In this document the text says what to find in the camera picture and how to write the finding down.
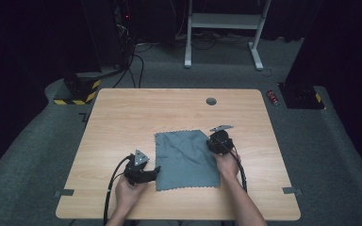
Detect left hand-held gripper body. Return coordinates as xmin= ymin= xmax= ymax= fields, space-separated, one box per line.
xmin=123 ymin=149 xmax=152 ymax=186

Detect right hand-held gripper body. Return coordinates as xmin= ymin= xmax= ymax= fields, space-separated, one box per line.
xmin=207 ymin=124 xmax=235 ymax=156

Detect grey cloth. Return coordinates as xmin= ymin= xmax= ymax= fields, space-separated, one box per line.
xmin=154 ymin=129 xmax=222 ymax=192

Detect person's left hand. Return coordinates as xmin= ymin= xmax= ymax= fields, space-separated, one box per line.
xmin=114 ymin=174 xmax=149 ymax=209

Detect person's right hand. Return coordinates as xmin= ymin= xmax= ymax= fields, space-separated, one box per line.
xmin=212 ymin=150 xmax=242 ymax=183

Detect red can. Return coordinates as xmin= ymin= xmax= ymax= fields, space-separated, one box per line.
xmin=266 ymin=89 xmax=280 ymax=106

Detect grey tape strip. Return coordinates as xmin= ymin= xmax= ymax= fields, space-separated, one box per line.
xmin=54 ymin=188 xmax=75 ymax=198
xmin=282 ymin=186 xmax=304 ymax=196

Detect black stand base yellow mark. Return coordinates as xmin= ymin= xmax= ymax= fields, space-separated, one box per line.
xmin=277 ymin=82 xmax=325 ymax=110

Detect black yellow striped stand base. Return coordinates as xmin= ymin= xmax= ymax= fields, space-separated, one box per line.
xmin=53 ymin=71 xmax=103 ymax=106

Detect black equipment tower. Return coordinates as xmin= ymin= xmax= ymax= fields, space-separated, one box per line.
xmin=81 ymin=0 xmax=136 ymax=70

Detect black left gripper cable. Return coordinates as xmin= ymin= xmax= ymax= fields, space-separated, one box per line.
xmin=102 ymin=153 xmax=136 ymax=226

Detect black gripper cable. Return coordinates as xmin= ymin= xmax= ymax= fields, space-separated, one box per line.
xmin=227 ymin=146 xmax=250 ymax=193
xmin=102 ymin=153 xmax=136 ymax=226

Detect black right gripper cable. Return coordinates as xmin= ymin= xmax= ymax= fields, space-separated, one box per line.
xmin=227 ymin=146 xmax=250 ymax=193

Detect black floor cables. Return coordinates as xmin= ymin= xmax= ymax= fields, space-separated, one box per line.
xmin=112 ymin=43 xmax=154 ymax=89

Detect white metal stand frame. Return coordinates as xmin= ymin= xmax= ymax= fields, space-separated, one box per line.
xmin=184 ymin=0 xmax=272 ymax=72

